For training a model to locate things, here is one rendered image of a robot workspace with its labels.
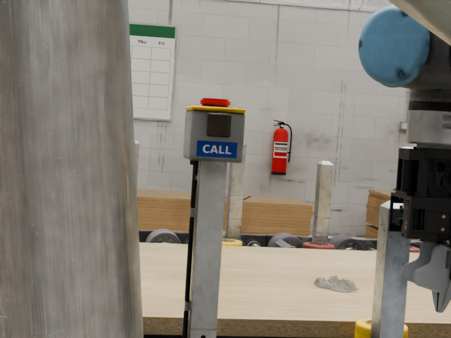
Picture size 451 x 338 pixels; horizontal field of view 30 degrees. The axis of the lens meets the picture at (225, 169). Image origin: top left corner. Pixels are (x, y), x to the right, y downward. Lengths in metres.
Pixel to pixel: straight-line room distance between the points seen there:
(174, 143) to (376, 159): 2.05
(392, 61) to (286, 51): 7.53
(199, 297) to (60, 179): 0.62
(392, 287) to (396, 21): 0.39
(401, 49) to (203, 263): 0.38
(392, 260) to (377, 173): 7.52
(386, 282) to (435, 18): 0.54
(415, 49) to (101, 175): 0.50
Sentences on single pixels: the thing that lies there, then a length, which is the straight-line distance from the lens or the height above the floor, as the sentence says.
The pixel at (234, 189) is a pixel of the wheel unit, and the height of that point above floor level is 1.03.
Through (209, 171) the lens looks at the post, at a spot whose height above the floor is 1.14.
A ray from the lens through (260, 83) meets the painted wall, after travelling 8.41.
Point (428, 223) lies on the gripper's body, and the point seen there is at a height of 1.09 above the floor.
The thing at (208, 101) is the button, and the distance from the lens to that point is 1.09.
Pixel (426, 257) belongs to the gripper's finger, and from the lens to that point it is 1.14.
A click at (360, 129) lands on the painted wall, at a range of 8.62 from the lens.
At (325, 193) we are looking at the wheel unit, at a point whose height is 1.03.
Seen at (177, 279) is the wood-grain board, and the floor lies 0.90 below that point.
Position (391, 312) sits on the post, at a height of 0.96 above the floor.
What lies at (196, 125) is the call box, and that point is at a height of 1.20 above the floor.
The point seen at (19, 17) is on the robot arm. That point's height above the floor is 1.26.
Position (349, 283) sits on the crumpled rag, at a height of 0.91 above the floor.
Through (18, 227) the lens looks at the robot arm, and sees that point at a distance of 0.53.
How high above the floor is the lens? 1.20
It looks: 3 degrees down
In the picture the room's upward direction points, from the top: 4 degrees clockwise
